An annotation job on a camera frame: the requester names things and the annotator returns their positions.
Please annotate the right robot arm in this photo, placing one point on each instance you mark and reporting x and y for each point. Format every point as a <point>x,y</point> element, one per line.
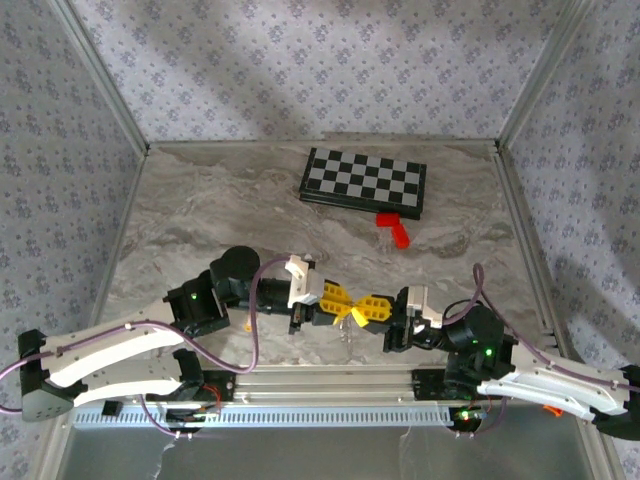
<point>550,390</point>

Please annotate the orange pipe elbow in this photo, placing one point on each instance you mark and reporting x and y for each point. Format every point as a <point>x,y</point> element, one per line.
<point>552,410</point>

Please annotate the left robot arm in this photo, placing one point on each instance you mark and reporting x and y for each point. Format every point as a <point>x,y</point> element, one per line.
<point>100,345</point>

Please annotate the red plastic block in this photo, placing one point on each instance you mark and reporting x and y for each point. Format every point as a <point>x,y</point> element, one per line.
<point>397,232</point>

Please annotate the small circuit board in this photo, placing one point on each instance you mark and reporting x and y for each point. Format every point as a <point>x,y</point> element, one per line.
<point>192,415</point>
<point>467,415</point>

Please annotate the black grey chessboard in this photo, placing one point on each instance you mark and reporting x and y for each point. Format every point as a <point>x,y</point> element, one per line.
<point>362,177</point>

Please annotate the small black box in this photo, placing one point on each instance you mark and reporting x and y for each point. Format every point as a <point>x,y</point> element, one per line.
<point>111,408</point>

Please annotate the grey metal sheet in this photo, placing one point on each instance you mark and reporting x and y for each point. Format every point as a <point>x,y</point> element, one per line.
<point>300,455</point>

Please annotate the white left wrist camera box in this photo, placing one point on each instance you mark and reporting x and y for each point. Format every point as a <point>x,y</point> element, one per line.
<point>300,280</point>

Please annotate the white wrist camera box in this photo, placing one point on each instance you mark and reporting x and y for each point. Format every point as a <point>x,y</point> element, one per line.
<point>300,280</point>
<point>420,302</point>

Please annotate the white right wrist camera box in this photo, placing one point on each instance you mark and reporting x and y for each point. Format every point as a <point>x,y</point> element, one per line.
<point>420,302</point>

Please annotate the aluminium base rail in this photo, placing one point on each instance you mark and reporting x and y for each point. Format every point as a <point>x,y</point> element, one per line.
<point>325,382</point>

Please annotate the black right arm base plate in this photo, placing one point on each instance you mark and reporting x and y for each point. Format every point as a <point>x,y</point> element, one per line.
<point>425,385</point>

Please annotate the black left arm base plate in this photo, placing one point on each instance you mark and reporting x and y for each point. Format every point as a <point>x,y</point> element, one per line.
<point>222,387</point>

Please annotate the aluminium frame post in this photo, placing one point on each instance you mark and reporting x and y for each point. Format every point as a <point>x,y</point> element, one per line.
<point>542,75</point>
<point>108,85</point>

